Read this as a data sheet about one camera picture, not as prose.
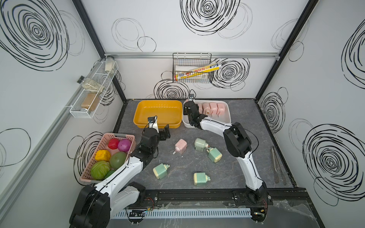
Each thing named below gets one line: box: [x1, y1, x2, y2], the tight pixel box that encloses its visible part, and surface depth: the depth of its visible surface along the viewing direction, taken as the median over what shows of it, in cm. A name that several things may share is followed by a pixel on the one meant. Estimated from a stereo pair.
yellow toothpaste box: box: [174, 62, 222, 82], surface depth 86 cm
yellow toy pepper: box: [95, 149, 112, 162], surface depth 84 cm
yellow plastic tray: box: [133, 99, 183, 129], surface depth 115 cm
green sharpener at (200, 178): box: [193, 172, 212, 186], surface depth 75 cm
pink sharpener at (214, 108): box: [209, 102, 219, 115], surface depth 108 cm
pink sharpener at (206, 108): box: [201, 102, 212, 115], surface depth 107 cm
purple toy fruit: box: [117, 138, 132, 152], surface depth 89 cm
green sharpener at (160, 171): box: [152, 162, 171, 180], surface depth 79 cm
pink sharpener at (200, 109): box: [198, 103, 203, 114], surface depth 108 cm
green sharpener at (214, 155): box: [206, 147, 223, 163], surface depth 84 cm
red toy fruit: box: [107, 137, 120, 150], surface depth 91 cm
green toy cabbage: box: [90, 160, 111, 181], surface depth 79 cm
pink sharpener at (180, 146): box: [172, 138, 188, 155], surface depth 88 cm
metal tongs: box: [270, 145, 287, 186], surface depth 84 cm
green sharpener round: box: [194, 137, 209, 152], surface depth 88 cm
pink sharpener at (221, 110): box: [216, 102, 226, 118], surface depth 107 cm
